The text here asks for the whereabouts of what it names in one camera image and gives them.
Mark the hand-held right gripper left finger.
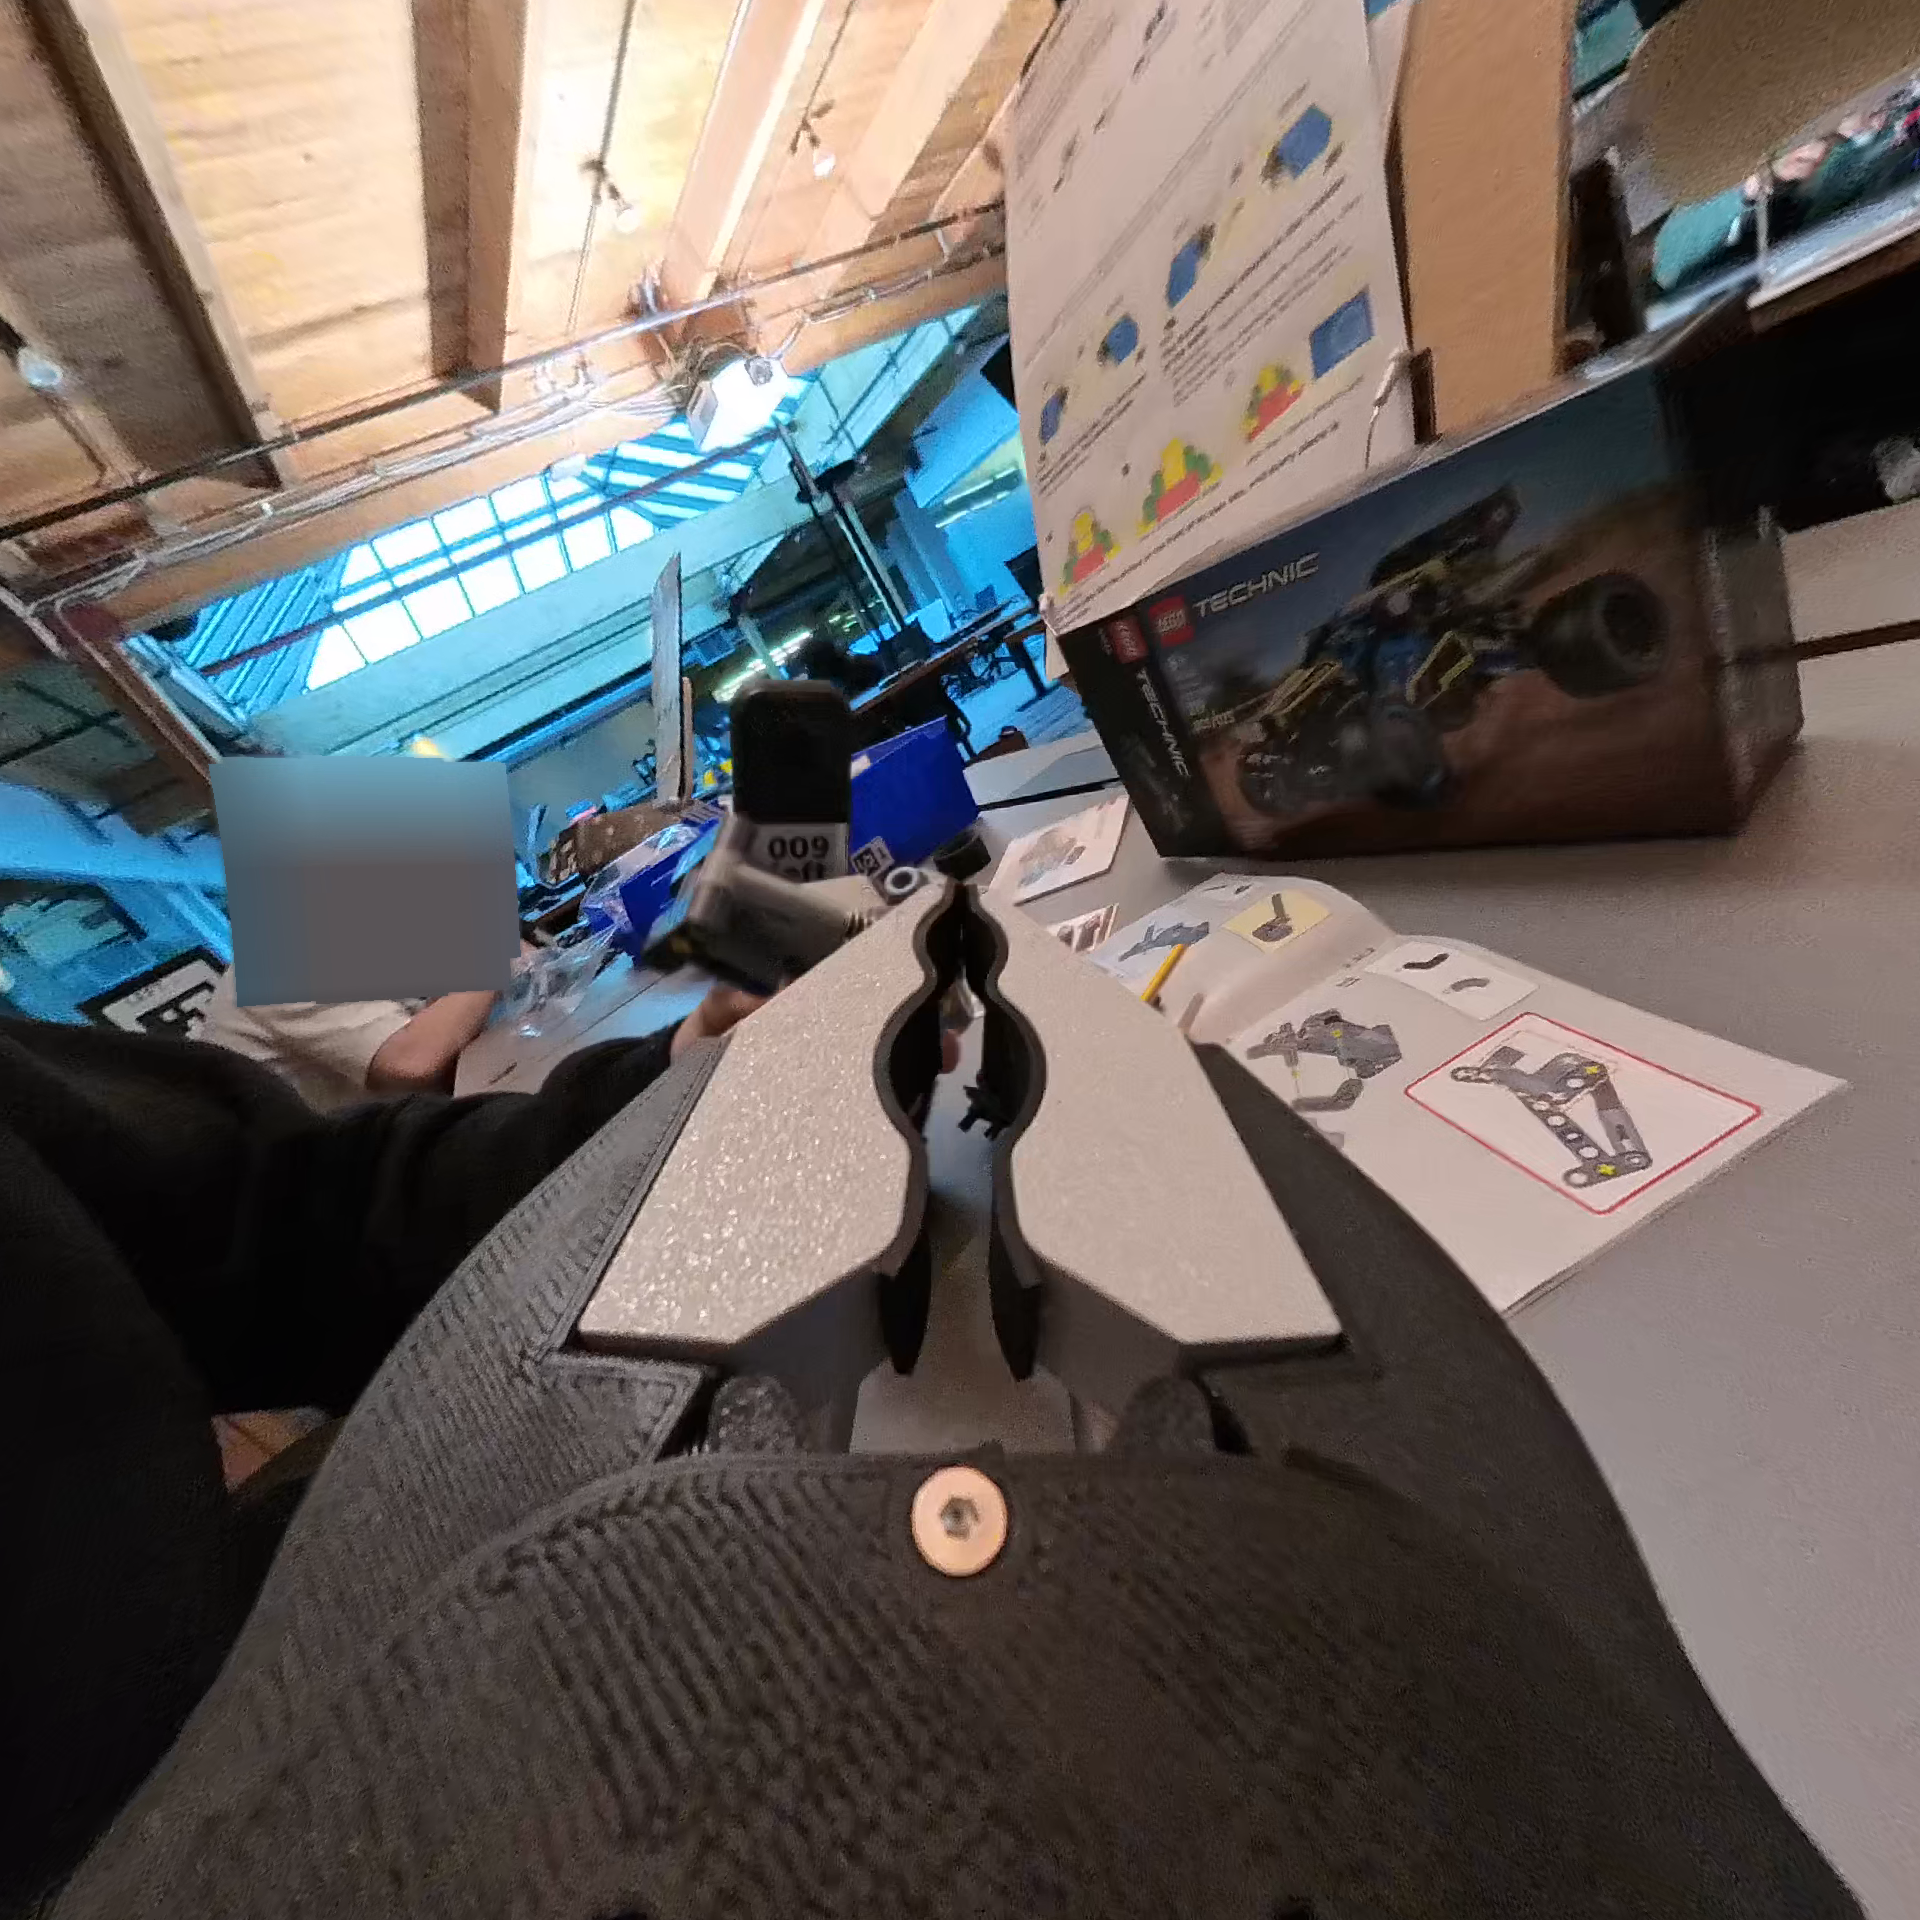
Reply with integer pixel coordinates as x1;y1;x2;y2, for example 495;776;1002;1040
576;883;966;1376

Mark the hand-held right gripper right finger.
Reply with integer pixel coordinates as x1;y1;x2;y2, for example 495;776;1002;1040
961;884;1345;1378

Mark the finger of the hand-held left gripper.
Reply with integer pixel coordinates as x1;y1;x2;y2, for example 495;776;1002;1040
681;863;889;971

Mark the person's left forearm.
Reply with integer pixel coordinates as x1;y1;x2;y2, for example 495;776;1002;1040
136;1019;724;1414

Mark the lego instruction booklet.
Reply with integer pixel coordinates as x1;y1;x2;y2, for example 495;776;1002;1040
1092;873;1850;1316

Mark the dark lego buggy box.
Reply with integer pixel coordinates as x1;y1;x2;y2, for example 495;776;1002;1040
1055;348;1806;863

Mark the person's left hand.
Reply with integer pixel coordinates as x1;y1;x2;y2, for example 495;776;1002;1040
673;984;782;1060

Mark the blue plastic bin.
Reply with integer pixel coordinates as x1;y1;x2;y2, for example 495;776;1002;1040
844;716;980;873

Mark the clear plastic bag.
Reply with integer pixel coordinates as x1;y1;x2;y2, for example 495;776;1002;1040
504;938;602;1039

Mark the small white leaflet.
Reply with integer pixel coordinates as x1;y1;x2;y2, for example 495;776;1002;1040
988;792;1132;907

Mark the black white tag sign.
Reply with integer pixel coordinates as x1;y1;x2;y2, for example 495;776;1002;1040
79;945;231;1040

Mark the printed sorting guide sheet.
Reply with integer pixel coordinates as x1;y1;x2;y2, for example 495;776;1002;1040
1002;0;1419;634

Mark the operator's black-sleeved left arm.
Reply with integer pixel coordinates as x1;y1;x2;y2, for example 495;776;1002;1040
0;1019;454;1907

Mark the brown cardboard board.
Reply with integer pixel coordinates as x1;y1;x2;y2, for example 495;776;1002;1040
1372;0;1578;448

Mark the beige round disc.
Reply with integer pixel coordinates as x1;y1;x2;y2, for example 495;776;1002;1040
1627;0;1920;208

